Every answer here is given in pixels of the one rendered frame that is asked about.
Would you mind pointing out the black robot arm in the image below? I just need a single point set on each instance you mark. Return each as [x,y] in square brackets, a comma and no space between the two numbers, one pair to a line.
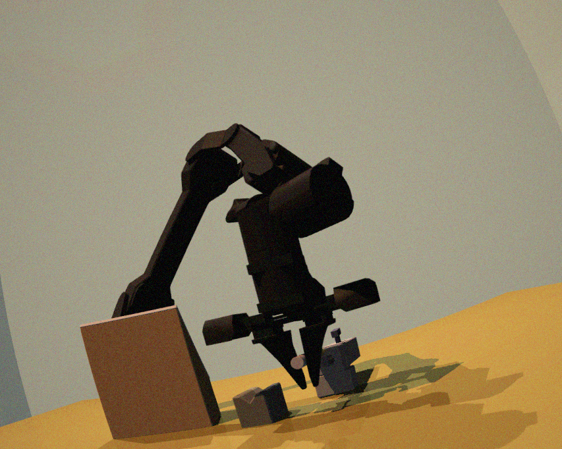
[297,200]

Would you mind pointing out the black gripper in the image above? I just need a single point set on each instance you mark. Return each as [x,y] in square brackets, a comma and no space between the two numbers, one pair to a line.
[281,280]

